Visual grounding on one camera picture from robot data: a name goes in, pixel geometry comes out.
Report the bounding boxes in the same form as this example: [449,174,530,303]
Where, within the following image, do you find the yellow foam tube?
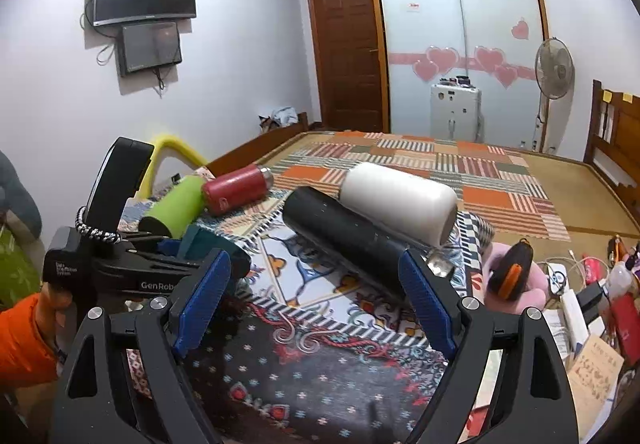
[134,133,207,200]

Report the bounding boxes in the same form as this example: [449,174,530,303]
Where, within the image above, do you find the wooden bed footboard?
[206,112,308,176]

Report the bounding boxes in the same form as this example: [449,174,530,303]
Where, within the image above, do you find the red box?
[611,294,640,367]

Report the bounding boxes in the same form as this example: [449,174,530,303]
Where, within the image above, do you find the red thermos bottle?
[201,164,273,216]

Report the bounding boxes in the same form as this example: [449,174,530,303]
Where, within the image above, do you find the brown wooden door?
[308,0,388,132]

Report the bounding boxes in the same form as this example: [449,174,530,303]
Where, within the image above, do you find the white suitcase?
[431,76,483,143]

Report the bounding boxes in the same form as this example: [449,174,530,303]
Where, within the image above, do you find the colourful patchwork cloth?
[117,165,497,444]

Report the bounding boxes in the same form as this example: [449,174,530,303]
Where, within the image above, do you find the orange black handheld device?
[488,238,534,302]

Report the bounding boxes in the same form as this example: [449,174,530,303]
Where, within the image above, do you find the beige printed book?
[567,336,624,443]

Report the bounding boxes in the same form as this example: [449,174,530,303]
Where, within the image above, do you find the striped patchwork bed mat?
[219,131,637,245]

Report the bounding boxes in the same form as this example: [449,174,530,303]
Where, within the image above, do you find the small black wall monitor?
[116,22,182,77]

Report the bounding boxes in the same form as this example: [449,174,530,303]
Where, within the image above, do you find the green cylindrical bottle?
[138,175,205,239]

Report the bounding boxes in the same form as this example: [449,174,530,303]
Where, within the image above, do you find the white cylindrical bottle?
[338,162,458,247]

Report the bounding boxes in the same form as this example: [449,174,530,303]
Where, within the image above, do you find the left hand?
[35,282,77,360]

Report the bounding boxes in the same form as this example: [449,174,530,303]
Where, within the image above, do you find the wooden bed headboard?
[584,80,639,223]

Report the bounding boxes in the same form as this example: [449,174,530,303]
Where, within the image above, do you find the clutter pile by door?
[259,106,298,134]

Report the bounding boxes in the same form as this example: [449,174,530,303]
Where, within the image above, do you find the standing electric fan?
[535,37,575,152]

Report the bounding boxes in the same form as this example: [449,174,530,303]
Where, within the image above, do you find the frosted sliding wardrobe doors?
[380,0,544,150]

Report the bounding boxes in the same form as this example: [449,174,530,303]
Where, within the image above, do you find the black thermos bottle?
[282,186,444,298]

